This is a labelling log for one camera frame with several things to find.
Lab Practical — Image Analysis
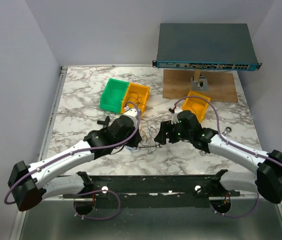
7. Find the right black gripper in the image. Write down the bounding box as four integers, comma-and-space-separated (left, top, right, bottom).
154, 119, 192, 145

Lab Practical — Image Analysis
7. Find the cable bundle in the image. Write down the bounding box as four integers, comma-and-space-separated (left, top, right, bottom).
125, 123, 163, 155

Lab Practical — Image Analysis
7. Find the thin dark purple wire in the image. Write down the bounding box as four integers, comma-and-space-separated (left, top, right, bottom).
130, 91, 144, 105

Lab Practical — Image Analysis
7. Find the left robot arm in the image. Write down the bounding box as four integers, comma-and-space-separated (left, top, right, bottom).
4, 113, 141, 212

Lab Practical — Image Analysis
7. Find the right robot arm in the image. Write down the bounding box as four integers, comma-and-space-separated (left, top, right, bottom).
154, 110, 282, 204

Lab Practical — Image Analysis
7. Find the black T-shaped tool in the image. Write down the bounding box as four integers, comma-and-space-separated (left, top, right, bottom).
97, 116, 110, 128

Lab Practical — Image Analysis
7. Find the green plastic bin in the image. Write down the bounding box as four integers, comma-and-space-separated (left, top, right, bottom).
100, 78, 129, 113

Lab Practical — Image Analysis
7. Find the yellow bin beside green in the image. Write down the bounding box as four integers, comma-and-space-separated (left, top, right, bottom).
120, 82, 150, 117

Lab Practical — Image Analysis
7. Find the yellow bin right side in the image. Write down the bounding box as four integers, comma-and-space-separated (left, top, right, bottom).
182, 90, 211, 123

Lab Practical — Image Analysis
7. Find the wooden board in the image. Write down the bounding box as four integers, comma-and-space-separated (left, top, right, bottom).
163, 69, 238, 103

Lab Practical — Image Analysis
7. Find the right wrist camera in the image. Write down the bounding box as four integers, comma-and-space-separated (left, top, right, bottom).
169, 106, 183, 125

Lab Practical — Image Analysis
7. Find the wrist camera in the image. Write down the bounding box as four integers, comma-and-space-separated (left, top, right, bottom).
123, 106, 142, 126
169, 106, 183, 125

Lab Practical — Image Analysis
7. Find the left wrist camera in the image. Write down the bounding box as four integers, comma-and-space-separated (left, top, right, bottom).
123, 106, 142, 126

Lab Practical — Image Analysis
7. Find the grey stand bracket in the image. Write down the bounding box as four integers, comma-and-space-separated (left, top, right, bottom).
191, 69, 209, 92

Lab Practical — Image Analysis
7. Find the ratchet ring wrench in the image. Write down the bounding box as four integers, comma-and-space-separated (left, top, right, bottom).
200, 126, 232, 156

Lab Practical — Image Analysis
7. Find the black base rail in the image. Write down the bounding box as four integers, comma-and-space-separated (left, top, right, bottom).
63, 170, 240, 212

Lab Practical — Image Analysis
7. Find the network switch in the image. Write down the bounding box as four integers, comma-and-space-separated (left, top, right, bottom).
152, 23, 262, 71

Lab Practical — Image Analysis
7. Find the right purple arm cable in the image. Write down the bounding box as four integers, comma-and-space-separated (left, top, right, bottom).
170, 96, 282, 218

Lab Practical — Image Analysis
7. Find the aluminium frame rail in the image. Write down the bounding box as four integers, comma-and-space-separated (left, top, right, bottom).
9, 66, 68, 240

